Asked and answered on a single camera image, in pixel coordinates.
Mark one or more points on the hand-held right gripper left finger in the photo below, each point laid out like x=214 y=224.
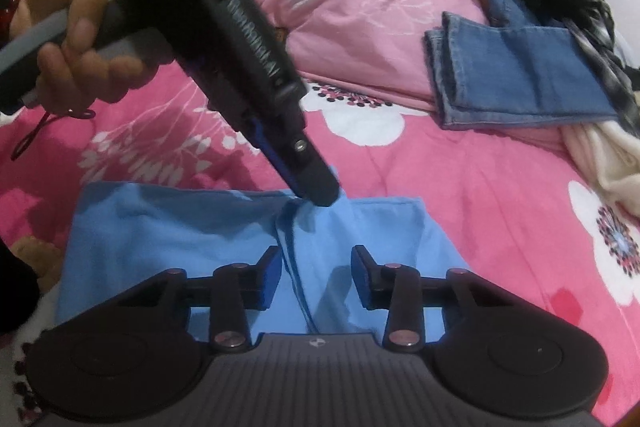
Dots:
x=271 y=279

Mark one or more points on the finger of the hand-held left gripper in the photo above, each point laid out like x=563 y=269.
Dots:
x=305 y=167

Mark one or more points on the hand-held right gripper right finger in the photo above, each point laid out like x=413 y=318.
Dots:
x=357 y=279

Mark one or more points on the light blue t-shirt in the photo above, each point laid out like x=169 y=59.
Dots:
x=175 y=232

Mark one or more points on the pink floral blanket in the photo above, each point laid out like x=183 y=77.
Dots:
x=450 y=182

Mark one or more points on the blue jeans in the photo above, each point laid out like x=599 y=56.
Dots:
x=525 y=77

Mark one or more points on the white fleece garment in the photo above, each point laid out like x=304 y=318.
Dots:
x=610 y=157

